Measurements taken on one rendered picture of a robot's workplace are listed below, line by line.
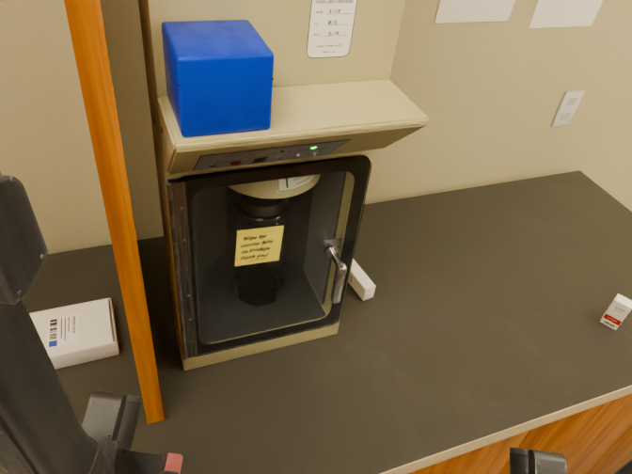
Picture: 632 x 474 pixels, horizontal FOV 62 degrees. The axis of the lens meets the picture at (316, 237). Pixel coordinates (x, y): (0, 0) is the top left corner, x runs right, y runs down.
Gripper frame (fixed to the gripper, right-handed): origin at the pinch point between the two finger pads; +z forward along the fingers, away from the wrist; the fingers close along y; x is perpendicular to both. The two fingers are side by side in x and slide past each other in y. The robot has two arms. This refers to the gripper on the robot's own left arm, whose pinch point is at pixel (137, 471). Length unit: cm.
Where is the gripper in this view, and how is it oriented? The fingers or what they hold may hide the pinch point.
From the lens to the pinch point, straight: 86.7
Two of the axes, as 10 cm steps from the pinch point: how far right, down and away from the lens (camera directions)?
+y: -9.9, -1.3, 0.0
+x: -1.3, 9.3, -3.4
